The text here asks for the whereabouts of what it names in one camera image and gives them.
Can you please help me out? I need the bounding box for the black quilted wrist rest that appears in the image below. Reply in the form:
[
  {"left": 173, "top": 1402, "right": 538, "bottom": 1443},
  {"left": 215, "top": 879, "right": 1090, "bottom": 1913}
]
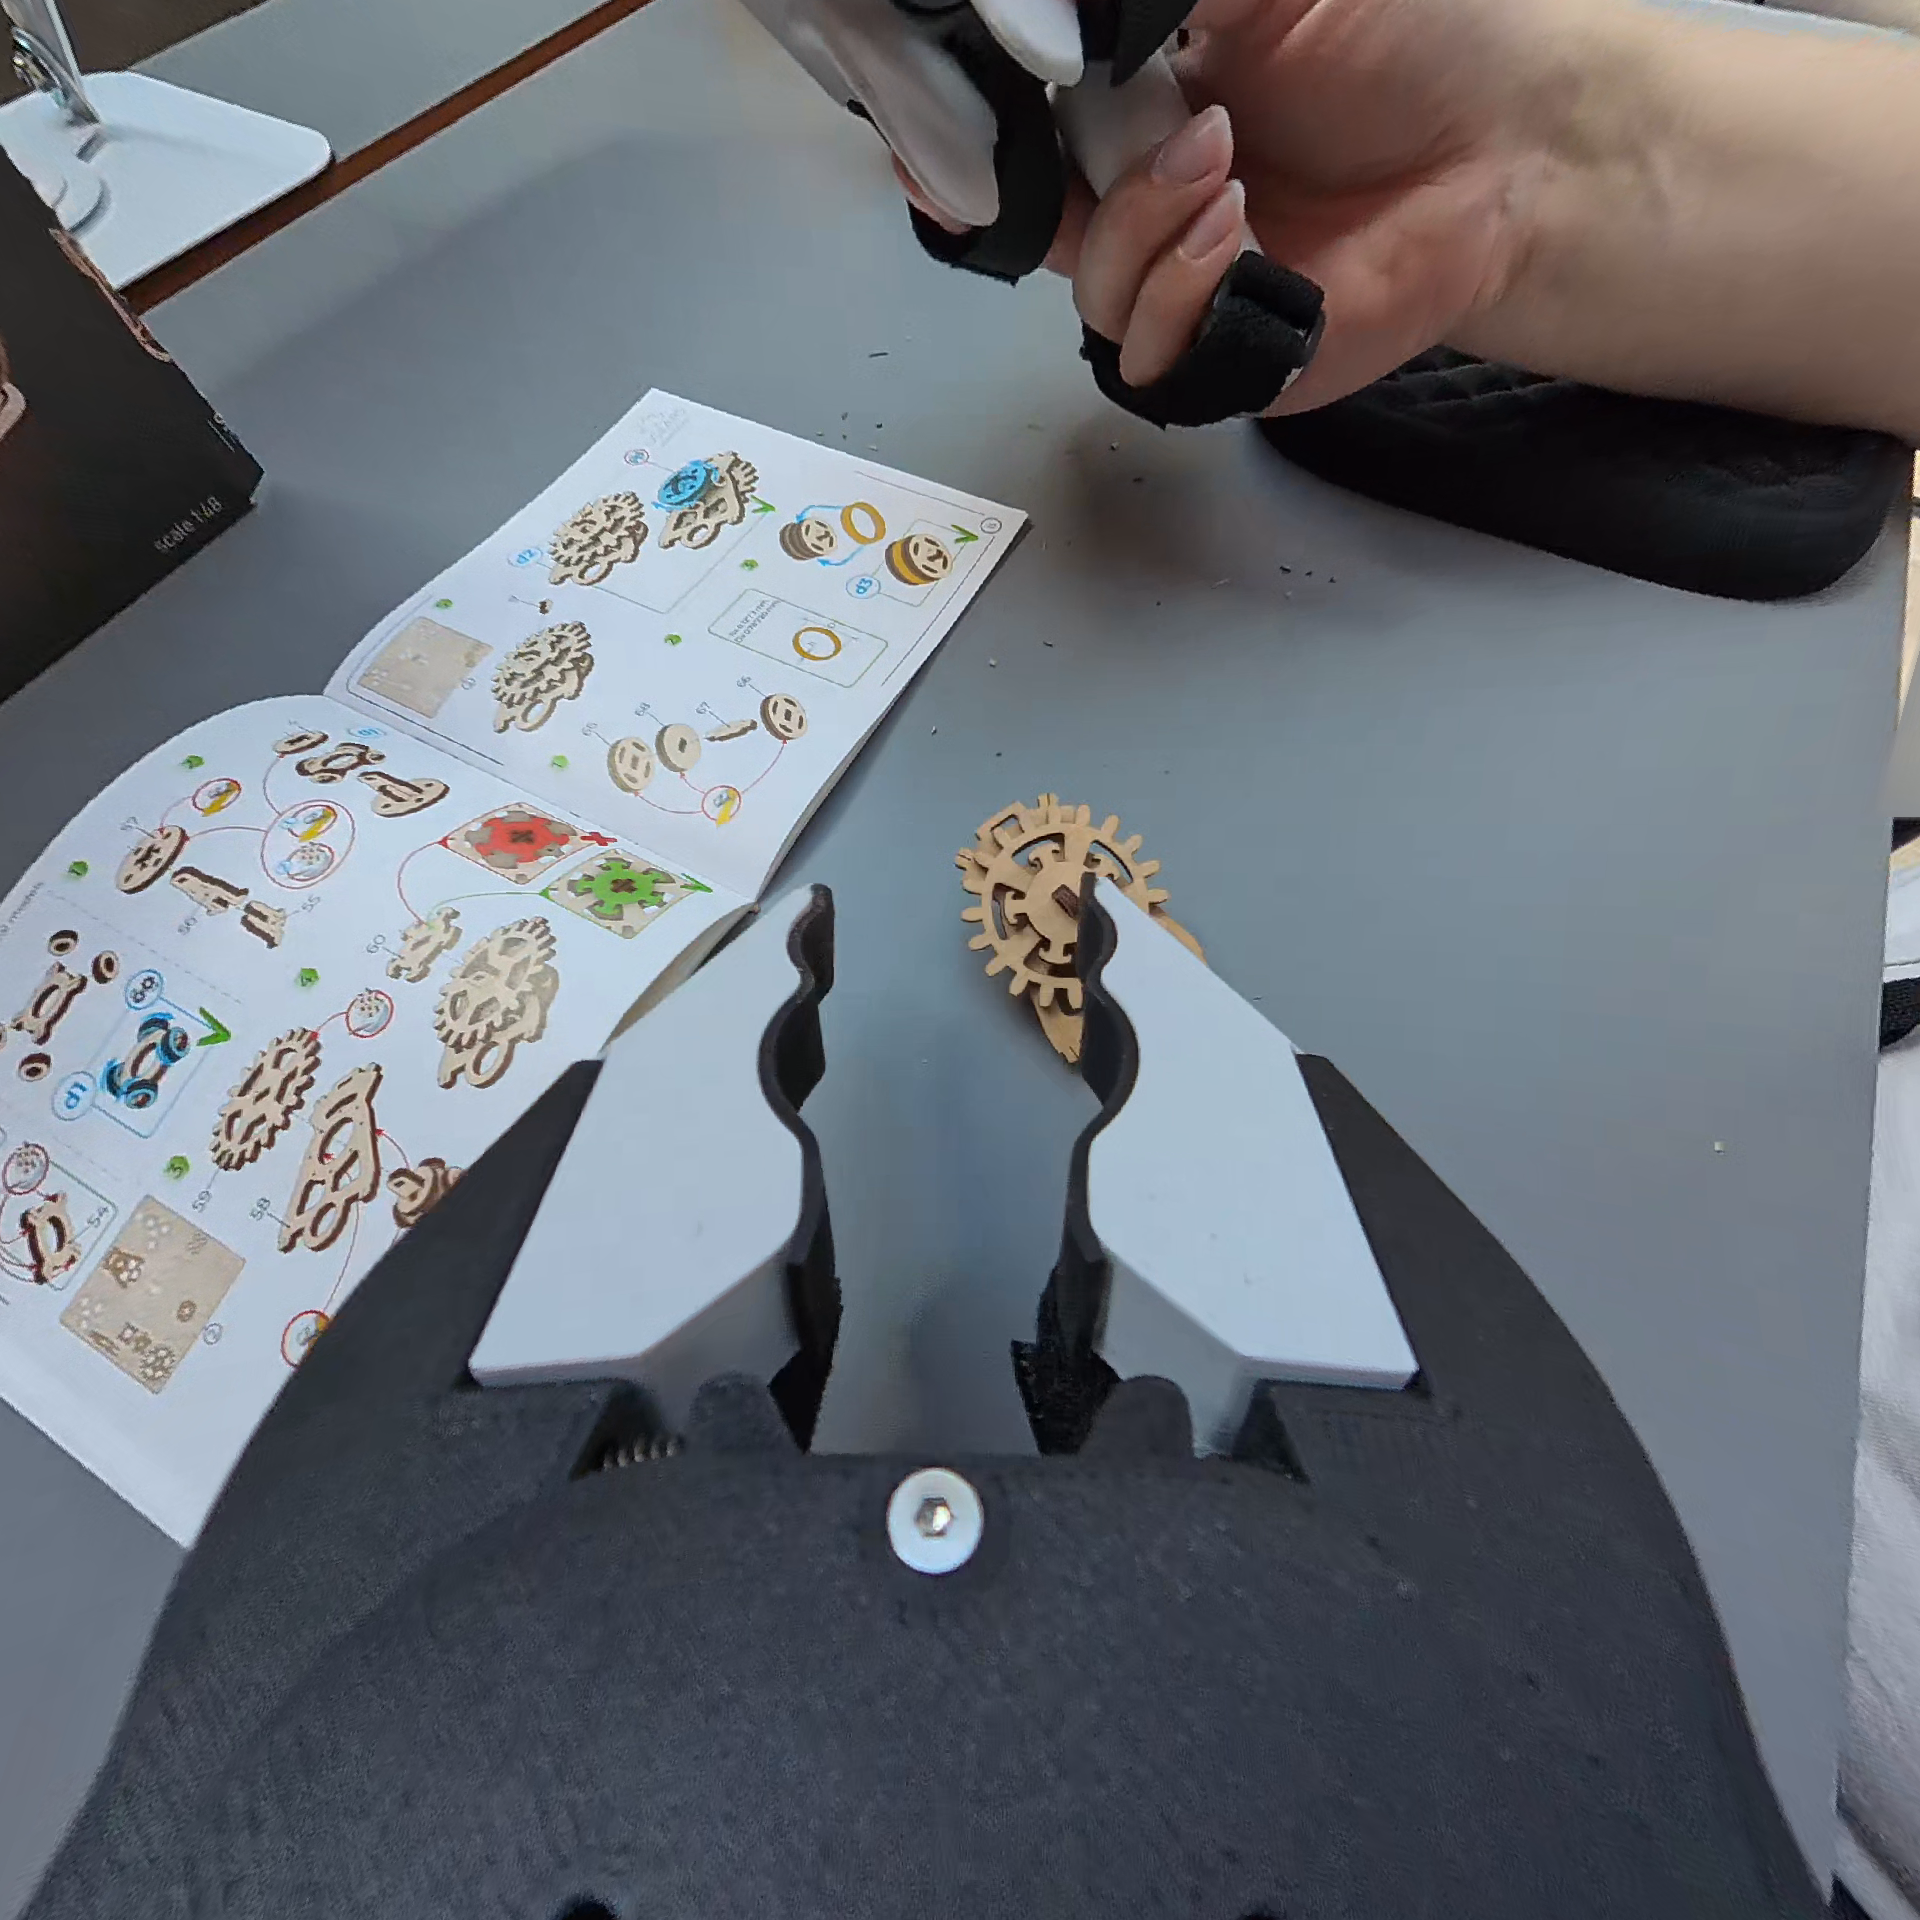
[{"left": 1257, "top": 348, "right": 1906, "bottom": 602}]

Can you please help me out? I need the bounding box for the black model kit box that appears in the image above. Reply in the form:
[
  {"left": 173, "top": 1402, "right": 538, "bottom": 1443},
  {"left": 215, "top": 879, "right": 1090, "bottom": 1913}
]
[{"left": 0, "top": 152, "right": 265, "bottom": 704}]

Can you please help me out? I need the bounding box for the white board stand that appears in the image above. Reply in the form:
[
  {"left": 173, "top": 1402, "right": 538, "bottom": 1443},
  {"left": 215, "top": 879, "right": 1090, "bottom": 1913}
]
[{"left": 0, "top": 30, "right": 330, "bottom": 291}]

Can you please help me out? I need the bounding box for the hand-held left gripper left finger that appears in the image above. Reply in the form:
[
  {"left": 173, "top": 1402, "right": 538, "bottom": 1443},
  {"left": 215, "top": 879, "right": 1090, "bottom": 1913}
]
[{"left": 469, "top": 882, "right": 846, "bottom": 1455}]

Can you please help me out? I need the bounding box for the open instruction booklet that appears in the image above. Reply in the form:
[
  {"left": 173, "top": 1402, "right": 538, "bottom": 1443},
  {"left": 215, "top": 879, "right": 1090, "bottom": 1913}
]
[{"left": 0, "top": 391, "right": 1031, "bottom": 1547}]

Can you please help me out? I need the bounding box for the person's right hand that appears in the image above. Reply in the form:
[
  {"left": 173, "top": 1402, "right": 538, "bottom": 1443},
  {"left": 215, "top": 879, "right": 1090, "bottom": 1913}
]
[{"left": 1042, "top": 0, "right": 1530, "bottom": 415}]

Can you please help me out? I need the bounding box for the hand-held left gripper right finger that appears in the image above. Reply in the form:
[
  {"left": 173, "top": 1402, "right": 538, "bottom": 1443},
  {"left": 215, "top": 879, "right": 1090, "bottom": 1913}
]
[{"left": 1015, "top": 879, "right": 1421, "bottom": 1462}]

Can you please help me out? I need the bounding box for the wooden gear assembly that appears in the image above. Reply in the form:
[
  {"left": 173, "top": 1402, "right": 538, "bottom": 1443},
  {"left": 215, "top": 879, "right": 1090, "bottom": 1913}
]
[{"left": 957, "top": 795, "right": 1204, "bottom": 1065}]

